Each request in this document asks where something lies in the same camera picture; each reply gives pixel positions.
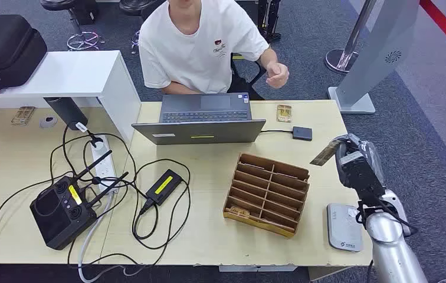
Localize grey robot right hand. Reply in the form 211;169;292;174
332;134;385;185

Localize person's left hand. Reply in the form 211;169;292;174
265;61;290;90

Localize patterned ID card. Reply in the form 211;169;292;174
309;140;342;167

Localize gold hotel key card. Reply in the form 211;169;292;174
276;104;293;123
228;206;252;218
11;106;36;126

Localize grey white card reader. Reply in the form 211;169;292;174
326;203;365;253

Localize person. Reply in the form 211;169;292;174
138;0;290;96

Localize wooden slotted card rack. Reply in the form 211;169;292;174
222;153;310;238

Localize black office chair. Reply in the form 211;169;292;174
229;52;267;85

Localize black humanoid robot legs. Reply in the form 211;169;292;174
257;0;283;43

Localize small black box device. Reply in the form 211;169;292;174
292;126;313;142

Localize grey laptop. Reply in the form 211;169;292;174
131;92;267;146

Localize grey slanted kiosk stand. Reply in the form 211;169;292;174
327;0;421;115

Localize black stool chrome base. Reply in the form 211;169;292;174
119;0;161;55
40;0;106;52

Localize black adapter with yellow label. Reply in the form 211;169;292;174
145;169;183;206

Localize white under-desk drawer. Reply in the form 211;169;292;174
218;265;299;273

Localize white power strip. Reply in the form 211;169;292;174
90;134;120;195

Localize black box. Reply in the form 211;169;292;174
72;0;100;26

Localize white desk shelf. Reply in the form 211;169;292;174
0;50;142;143

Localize black cylinder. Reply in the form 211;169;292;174
43;97;89;131

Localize black controller with antennas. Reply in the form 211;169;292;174
29;149;129;251

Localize black hard carry case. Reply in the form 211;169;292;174
0;15;48;97

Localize chrome stanchion post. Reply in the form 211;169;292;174
324;0;378;75

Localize black cable with white tag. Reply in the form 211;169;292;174
61;121;105;149

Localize grey desk cable grommet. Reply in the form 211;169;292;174
39;115;58;130

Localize white power cable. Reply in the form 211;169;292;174
77;193;146;283

